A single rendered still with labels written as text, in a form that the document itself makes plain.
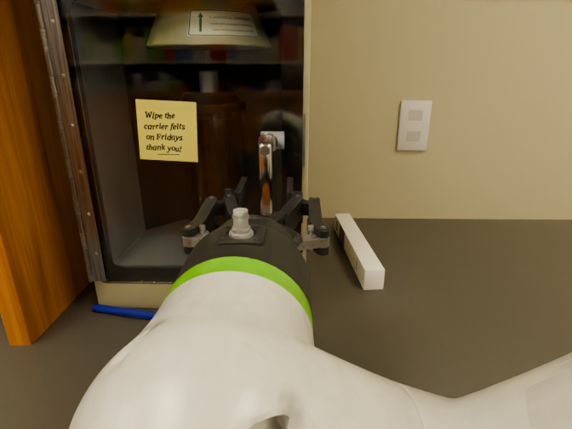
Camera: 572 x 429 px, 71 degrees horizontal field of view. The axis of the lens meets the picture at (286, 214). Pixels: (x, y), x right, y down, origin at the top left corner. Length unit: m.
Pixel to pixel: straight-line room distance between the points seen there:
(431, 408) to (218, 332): 0.10
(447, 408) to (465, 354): 0.40
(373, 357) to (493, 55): 0.73
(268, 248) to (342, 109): 0.74
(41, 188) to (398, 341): 0.54
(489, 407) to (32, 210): 0.58
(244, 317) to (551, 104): 1.01
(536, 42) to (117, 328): 1.00
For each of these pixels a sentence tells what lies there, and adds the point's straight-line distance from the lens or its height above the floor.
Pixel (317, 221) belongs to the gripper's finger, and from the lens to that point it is 0.37.
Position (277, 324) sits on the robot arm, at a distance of 0.18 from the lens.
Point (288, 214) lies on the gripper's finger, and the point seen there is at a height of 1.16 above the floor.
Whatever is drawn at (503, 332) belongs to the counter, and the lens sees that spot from 0.66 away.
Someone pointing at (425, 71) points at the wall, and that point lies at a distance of 1.00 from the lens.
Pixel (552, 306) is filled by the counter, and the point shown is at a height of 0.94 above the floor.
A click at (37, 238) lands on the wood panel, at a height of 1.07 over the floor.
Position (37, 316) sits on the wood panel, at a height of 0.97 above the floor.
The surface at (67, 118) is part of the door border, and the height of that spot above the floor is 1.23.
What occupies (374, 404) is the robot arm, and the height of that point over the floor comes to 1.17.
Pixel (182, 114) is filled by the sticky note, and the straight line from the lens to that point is 0.53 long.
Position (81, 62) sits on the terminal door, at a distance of 0.57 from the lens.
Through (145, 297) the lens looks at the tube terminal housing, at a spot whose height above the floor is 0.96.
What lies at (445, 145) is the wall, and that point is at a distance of 1.04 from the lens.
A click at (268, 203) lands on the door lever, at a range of 0.49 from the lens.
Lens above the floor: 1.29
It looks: 21 degrees down
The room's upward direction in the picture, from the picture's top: straight up
